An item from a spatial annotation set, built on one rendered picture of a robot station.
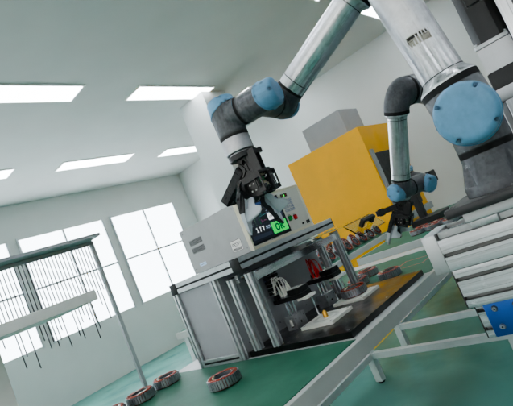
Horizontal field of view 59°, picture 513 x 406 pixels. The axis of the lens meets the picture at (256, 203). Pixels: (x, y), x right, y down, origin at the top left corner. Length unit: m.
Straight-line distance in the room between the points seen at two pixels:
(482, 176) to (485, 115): 0.18
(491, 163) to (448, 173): 5.96
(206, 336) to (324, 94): 6.22
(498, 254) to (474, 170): 0.19
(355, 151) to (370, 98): 2.06
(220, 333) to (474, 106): 1.29
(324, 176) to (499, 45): 4.47
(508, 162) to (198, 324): 1.33
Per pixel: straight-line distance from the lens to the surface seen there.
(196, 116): 6.25
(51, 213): 8.54
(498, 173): 1.06
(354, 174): 5.47
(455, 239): 1.10
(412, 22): 0.99
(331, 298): 2.02
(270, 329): 1.67
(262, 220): 1.84
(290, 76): 1.20
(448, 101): 0.93
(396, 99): 1.82
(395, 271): 2.19
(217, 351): 1.91
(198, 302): 1.88
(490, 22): 1.35
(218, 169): 6.06
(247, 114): 1.11
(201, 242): 1.95
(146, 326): 8.77
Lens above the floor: 1.12
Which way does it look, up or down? 5 degrees up
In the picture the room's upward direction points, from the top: 23 degrees counter-clockwise
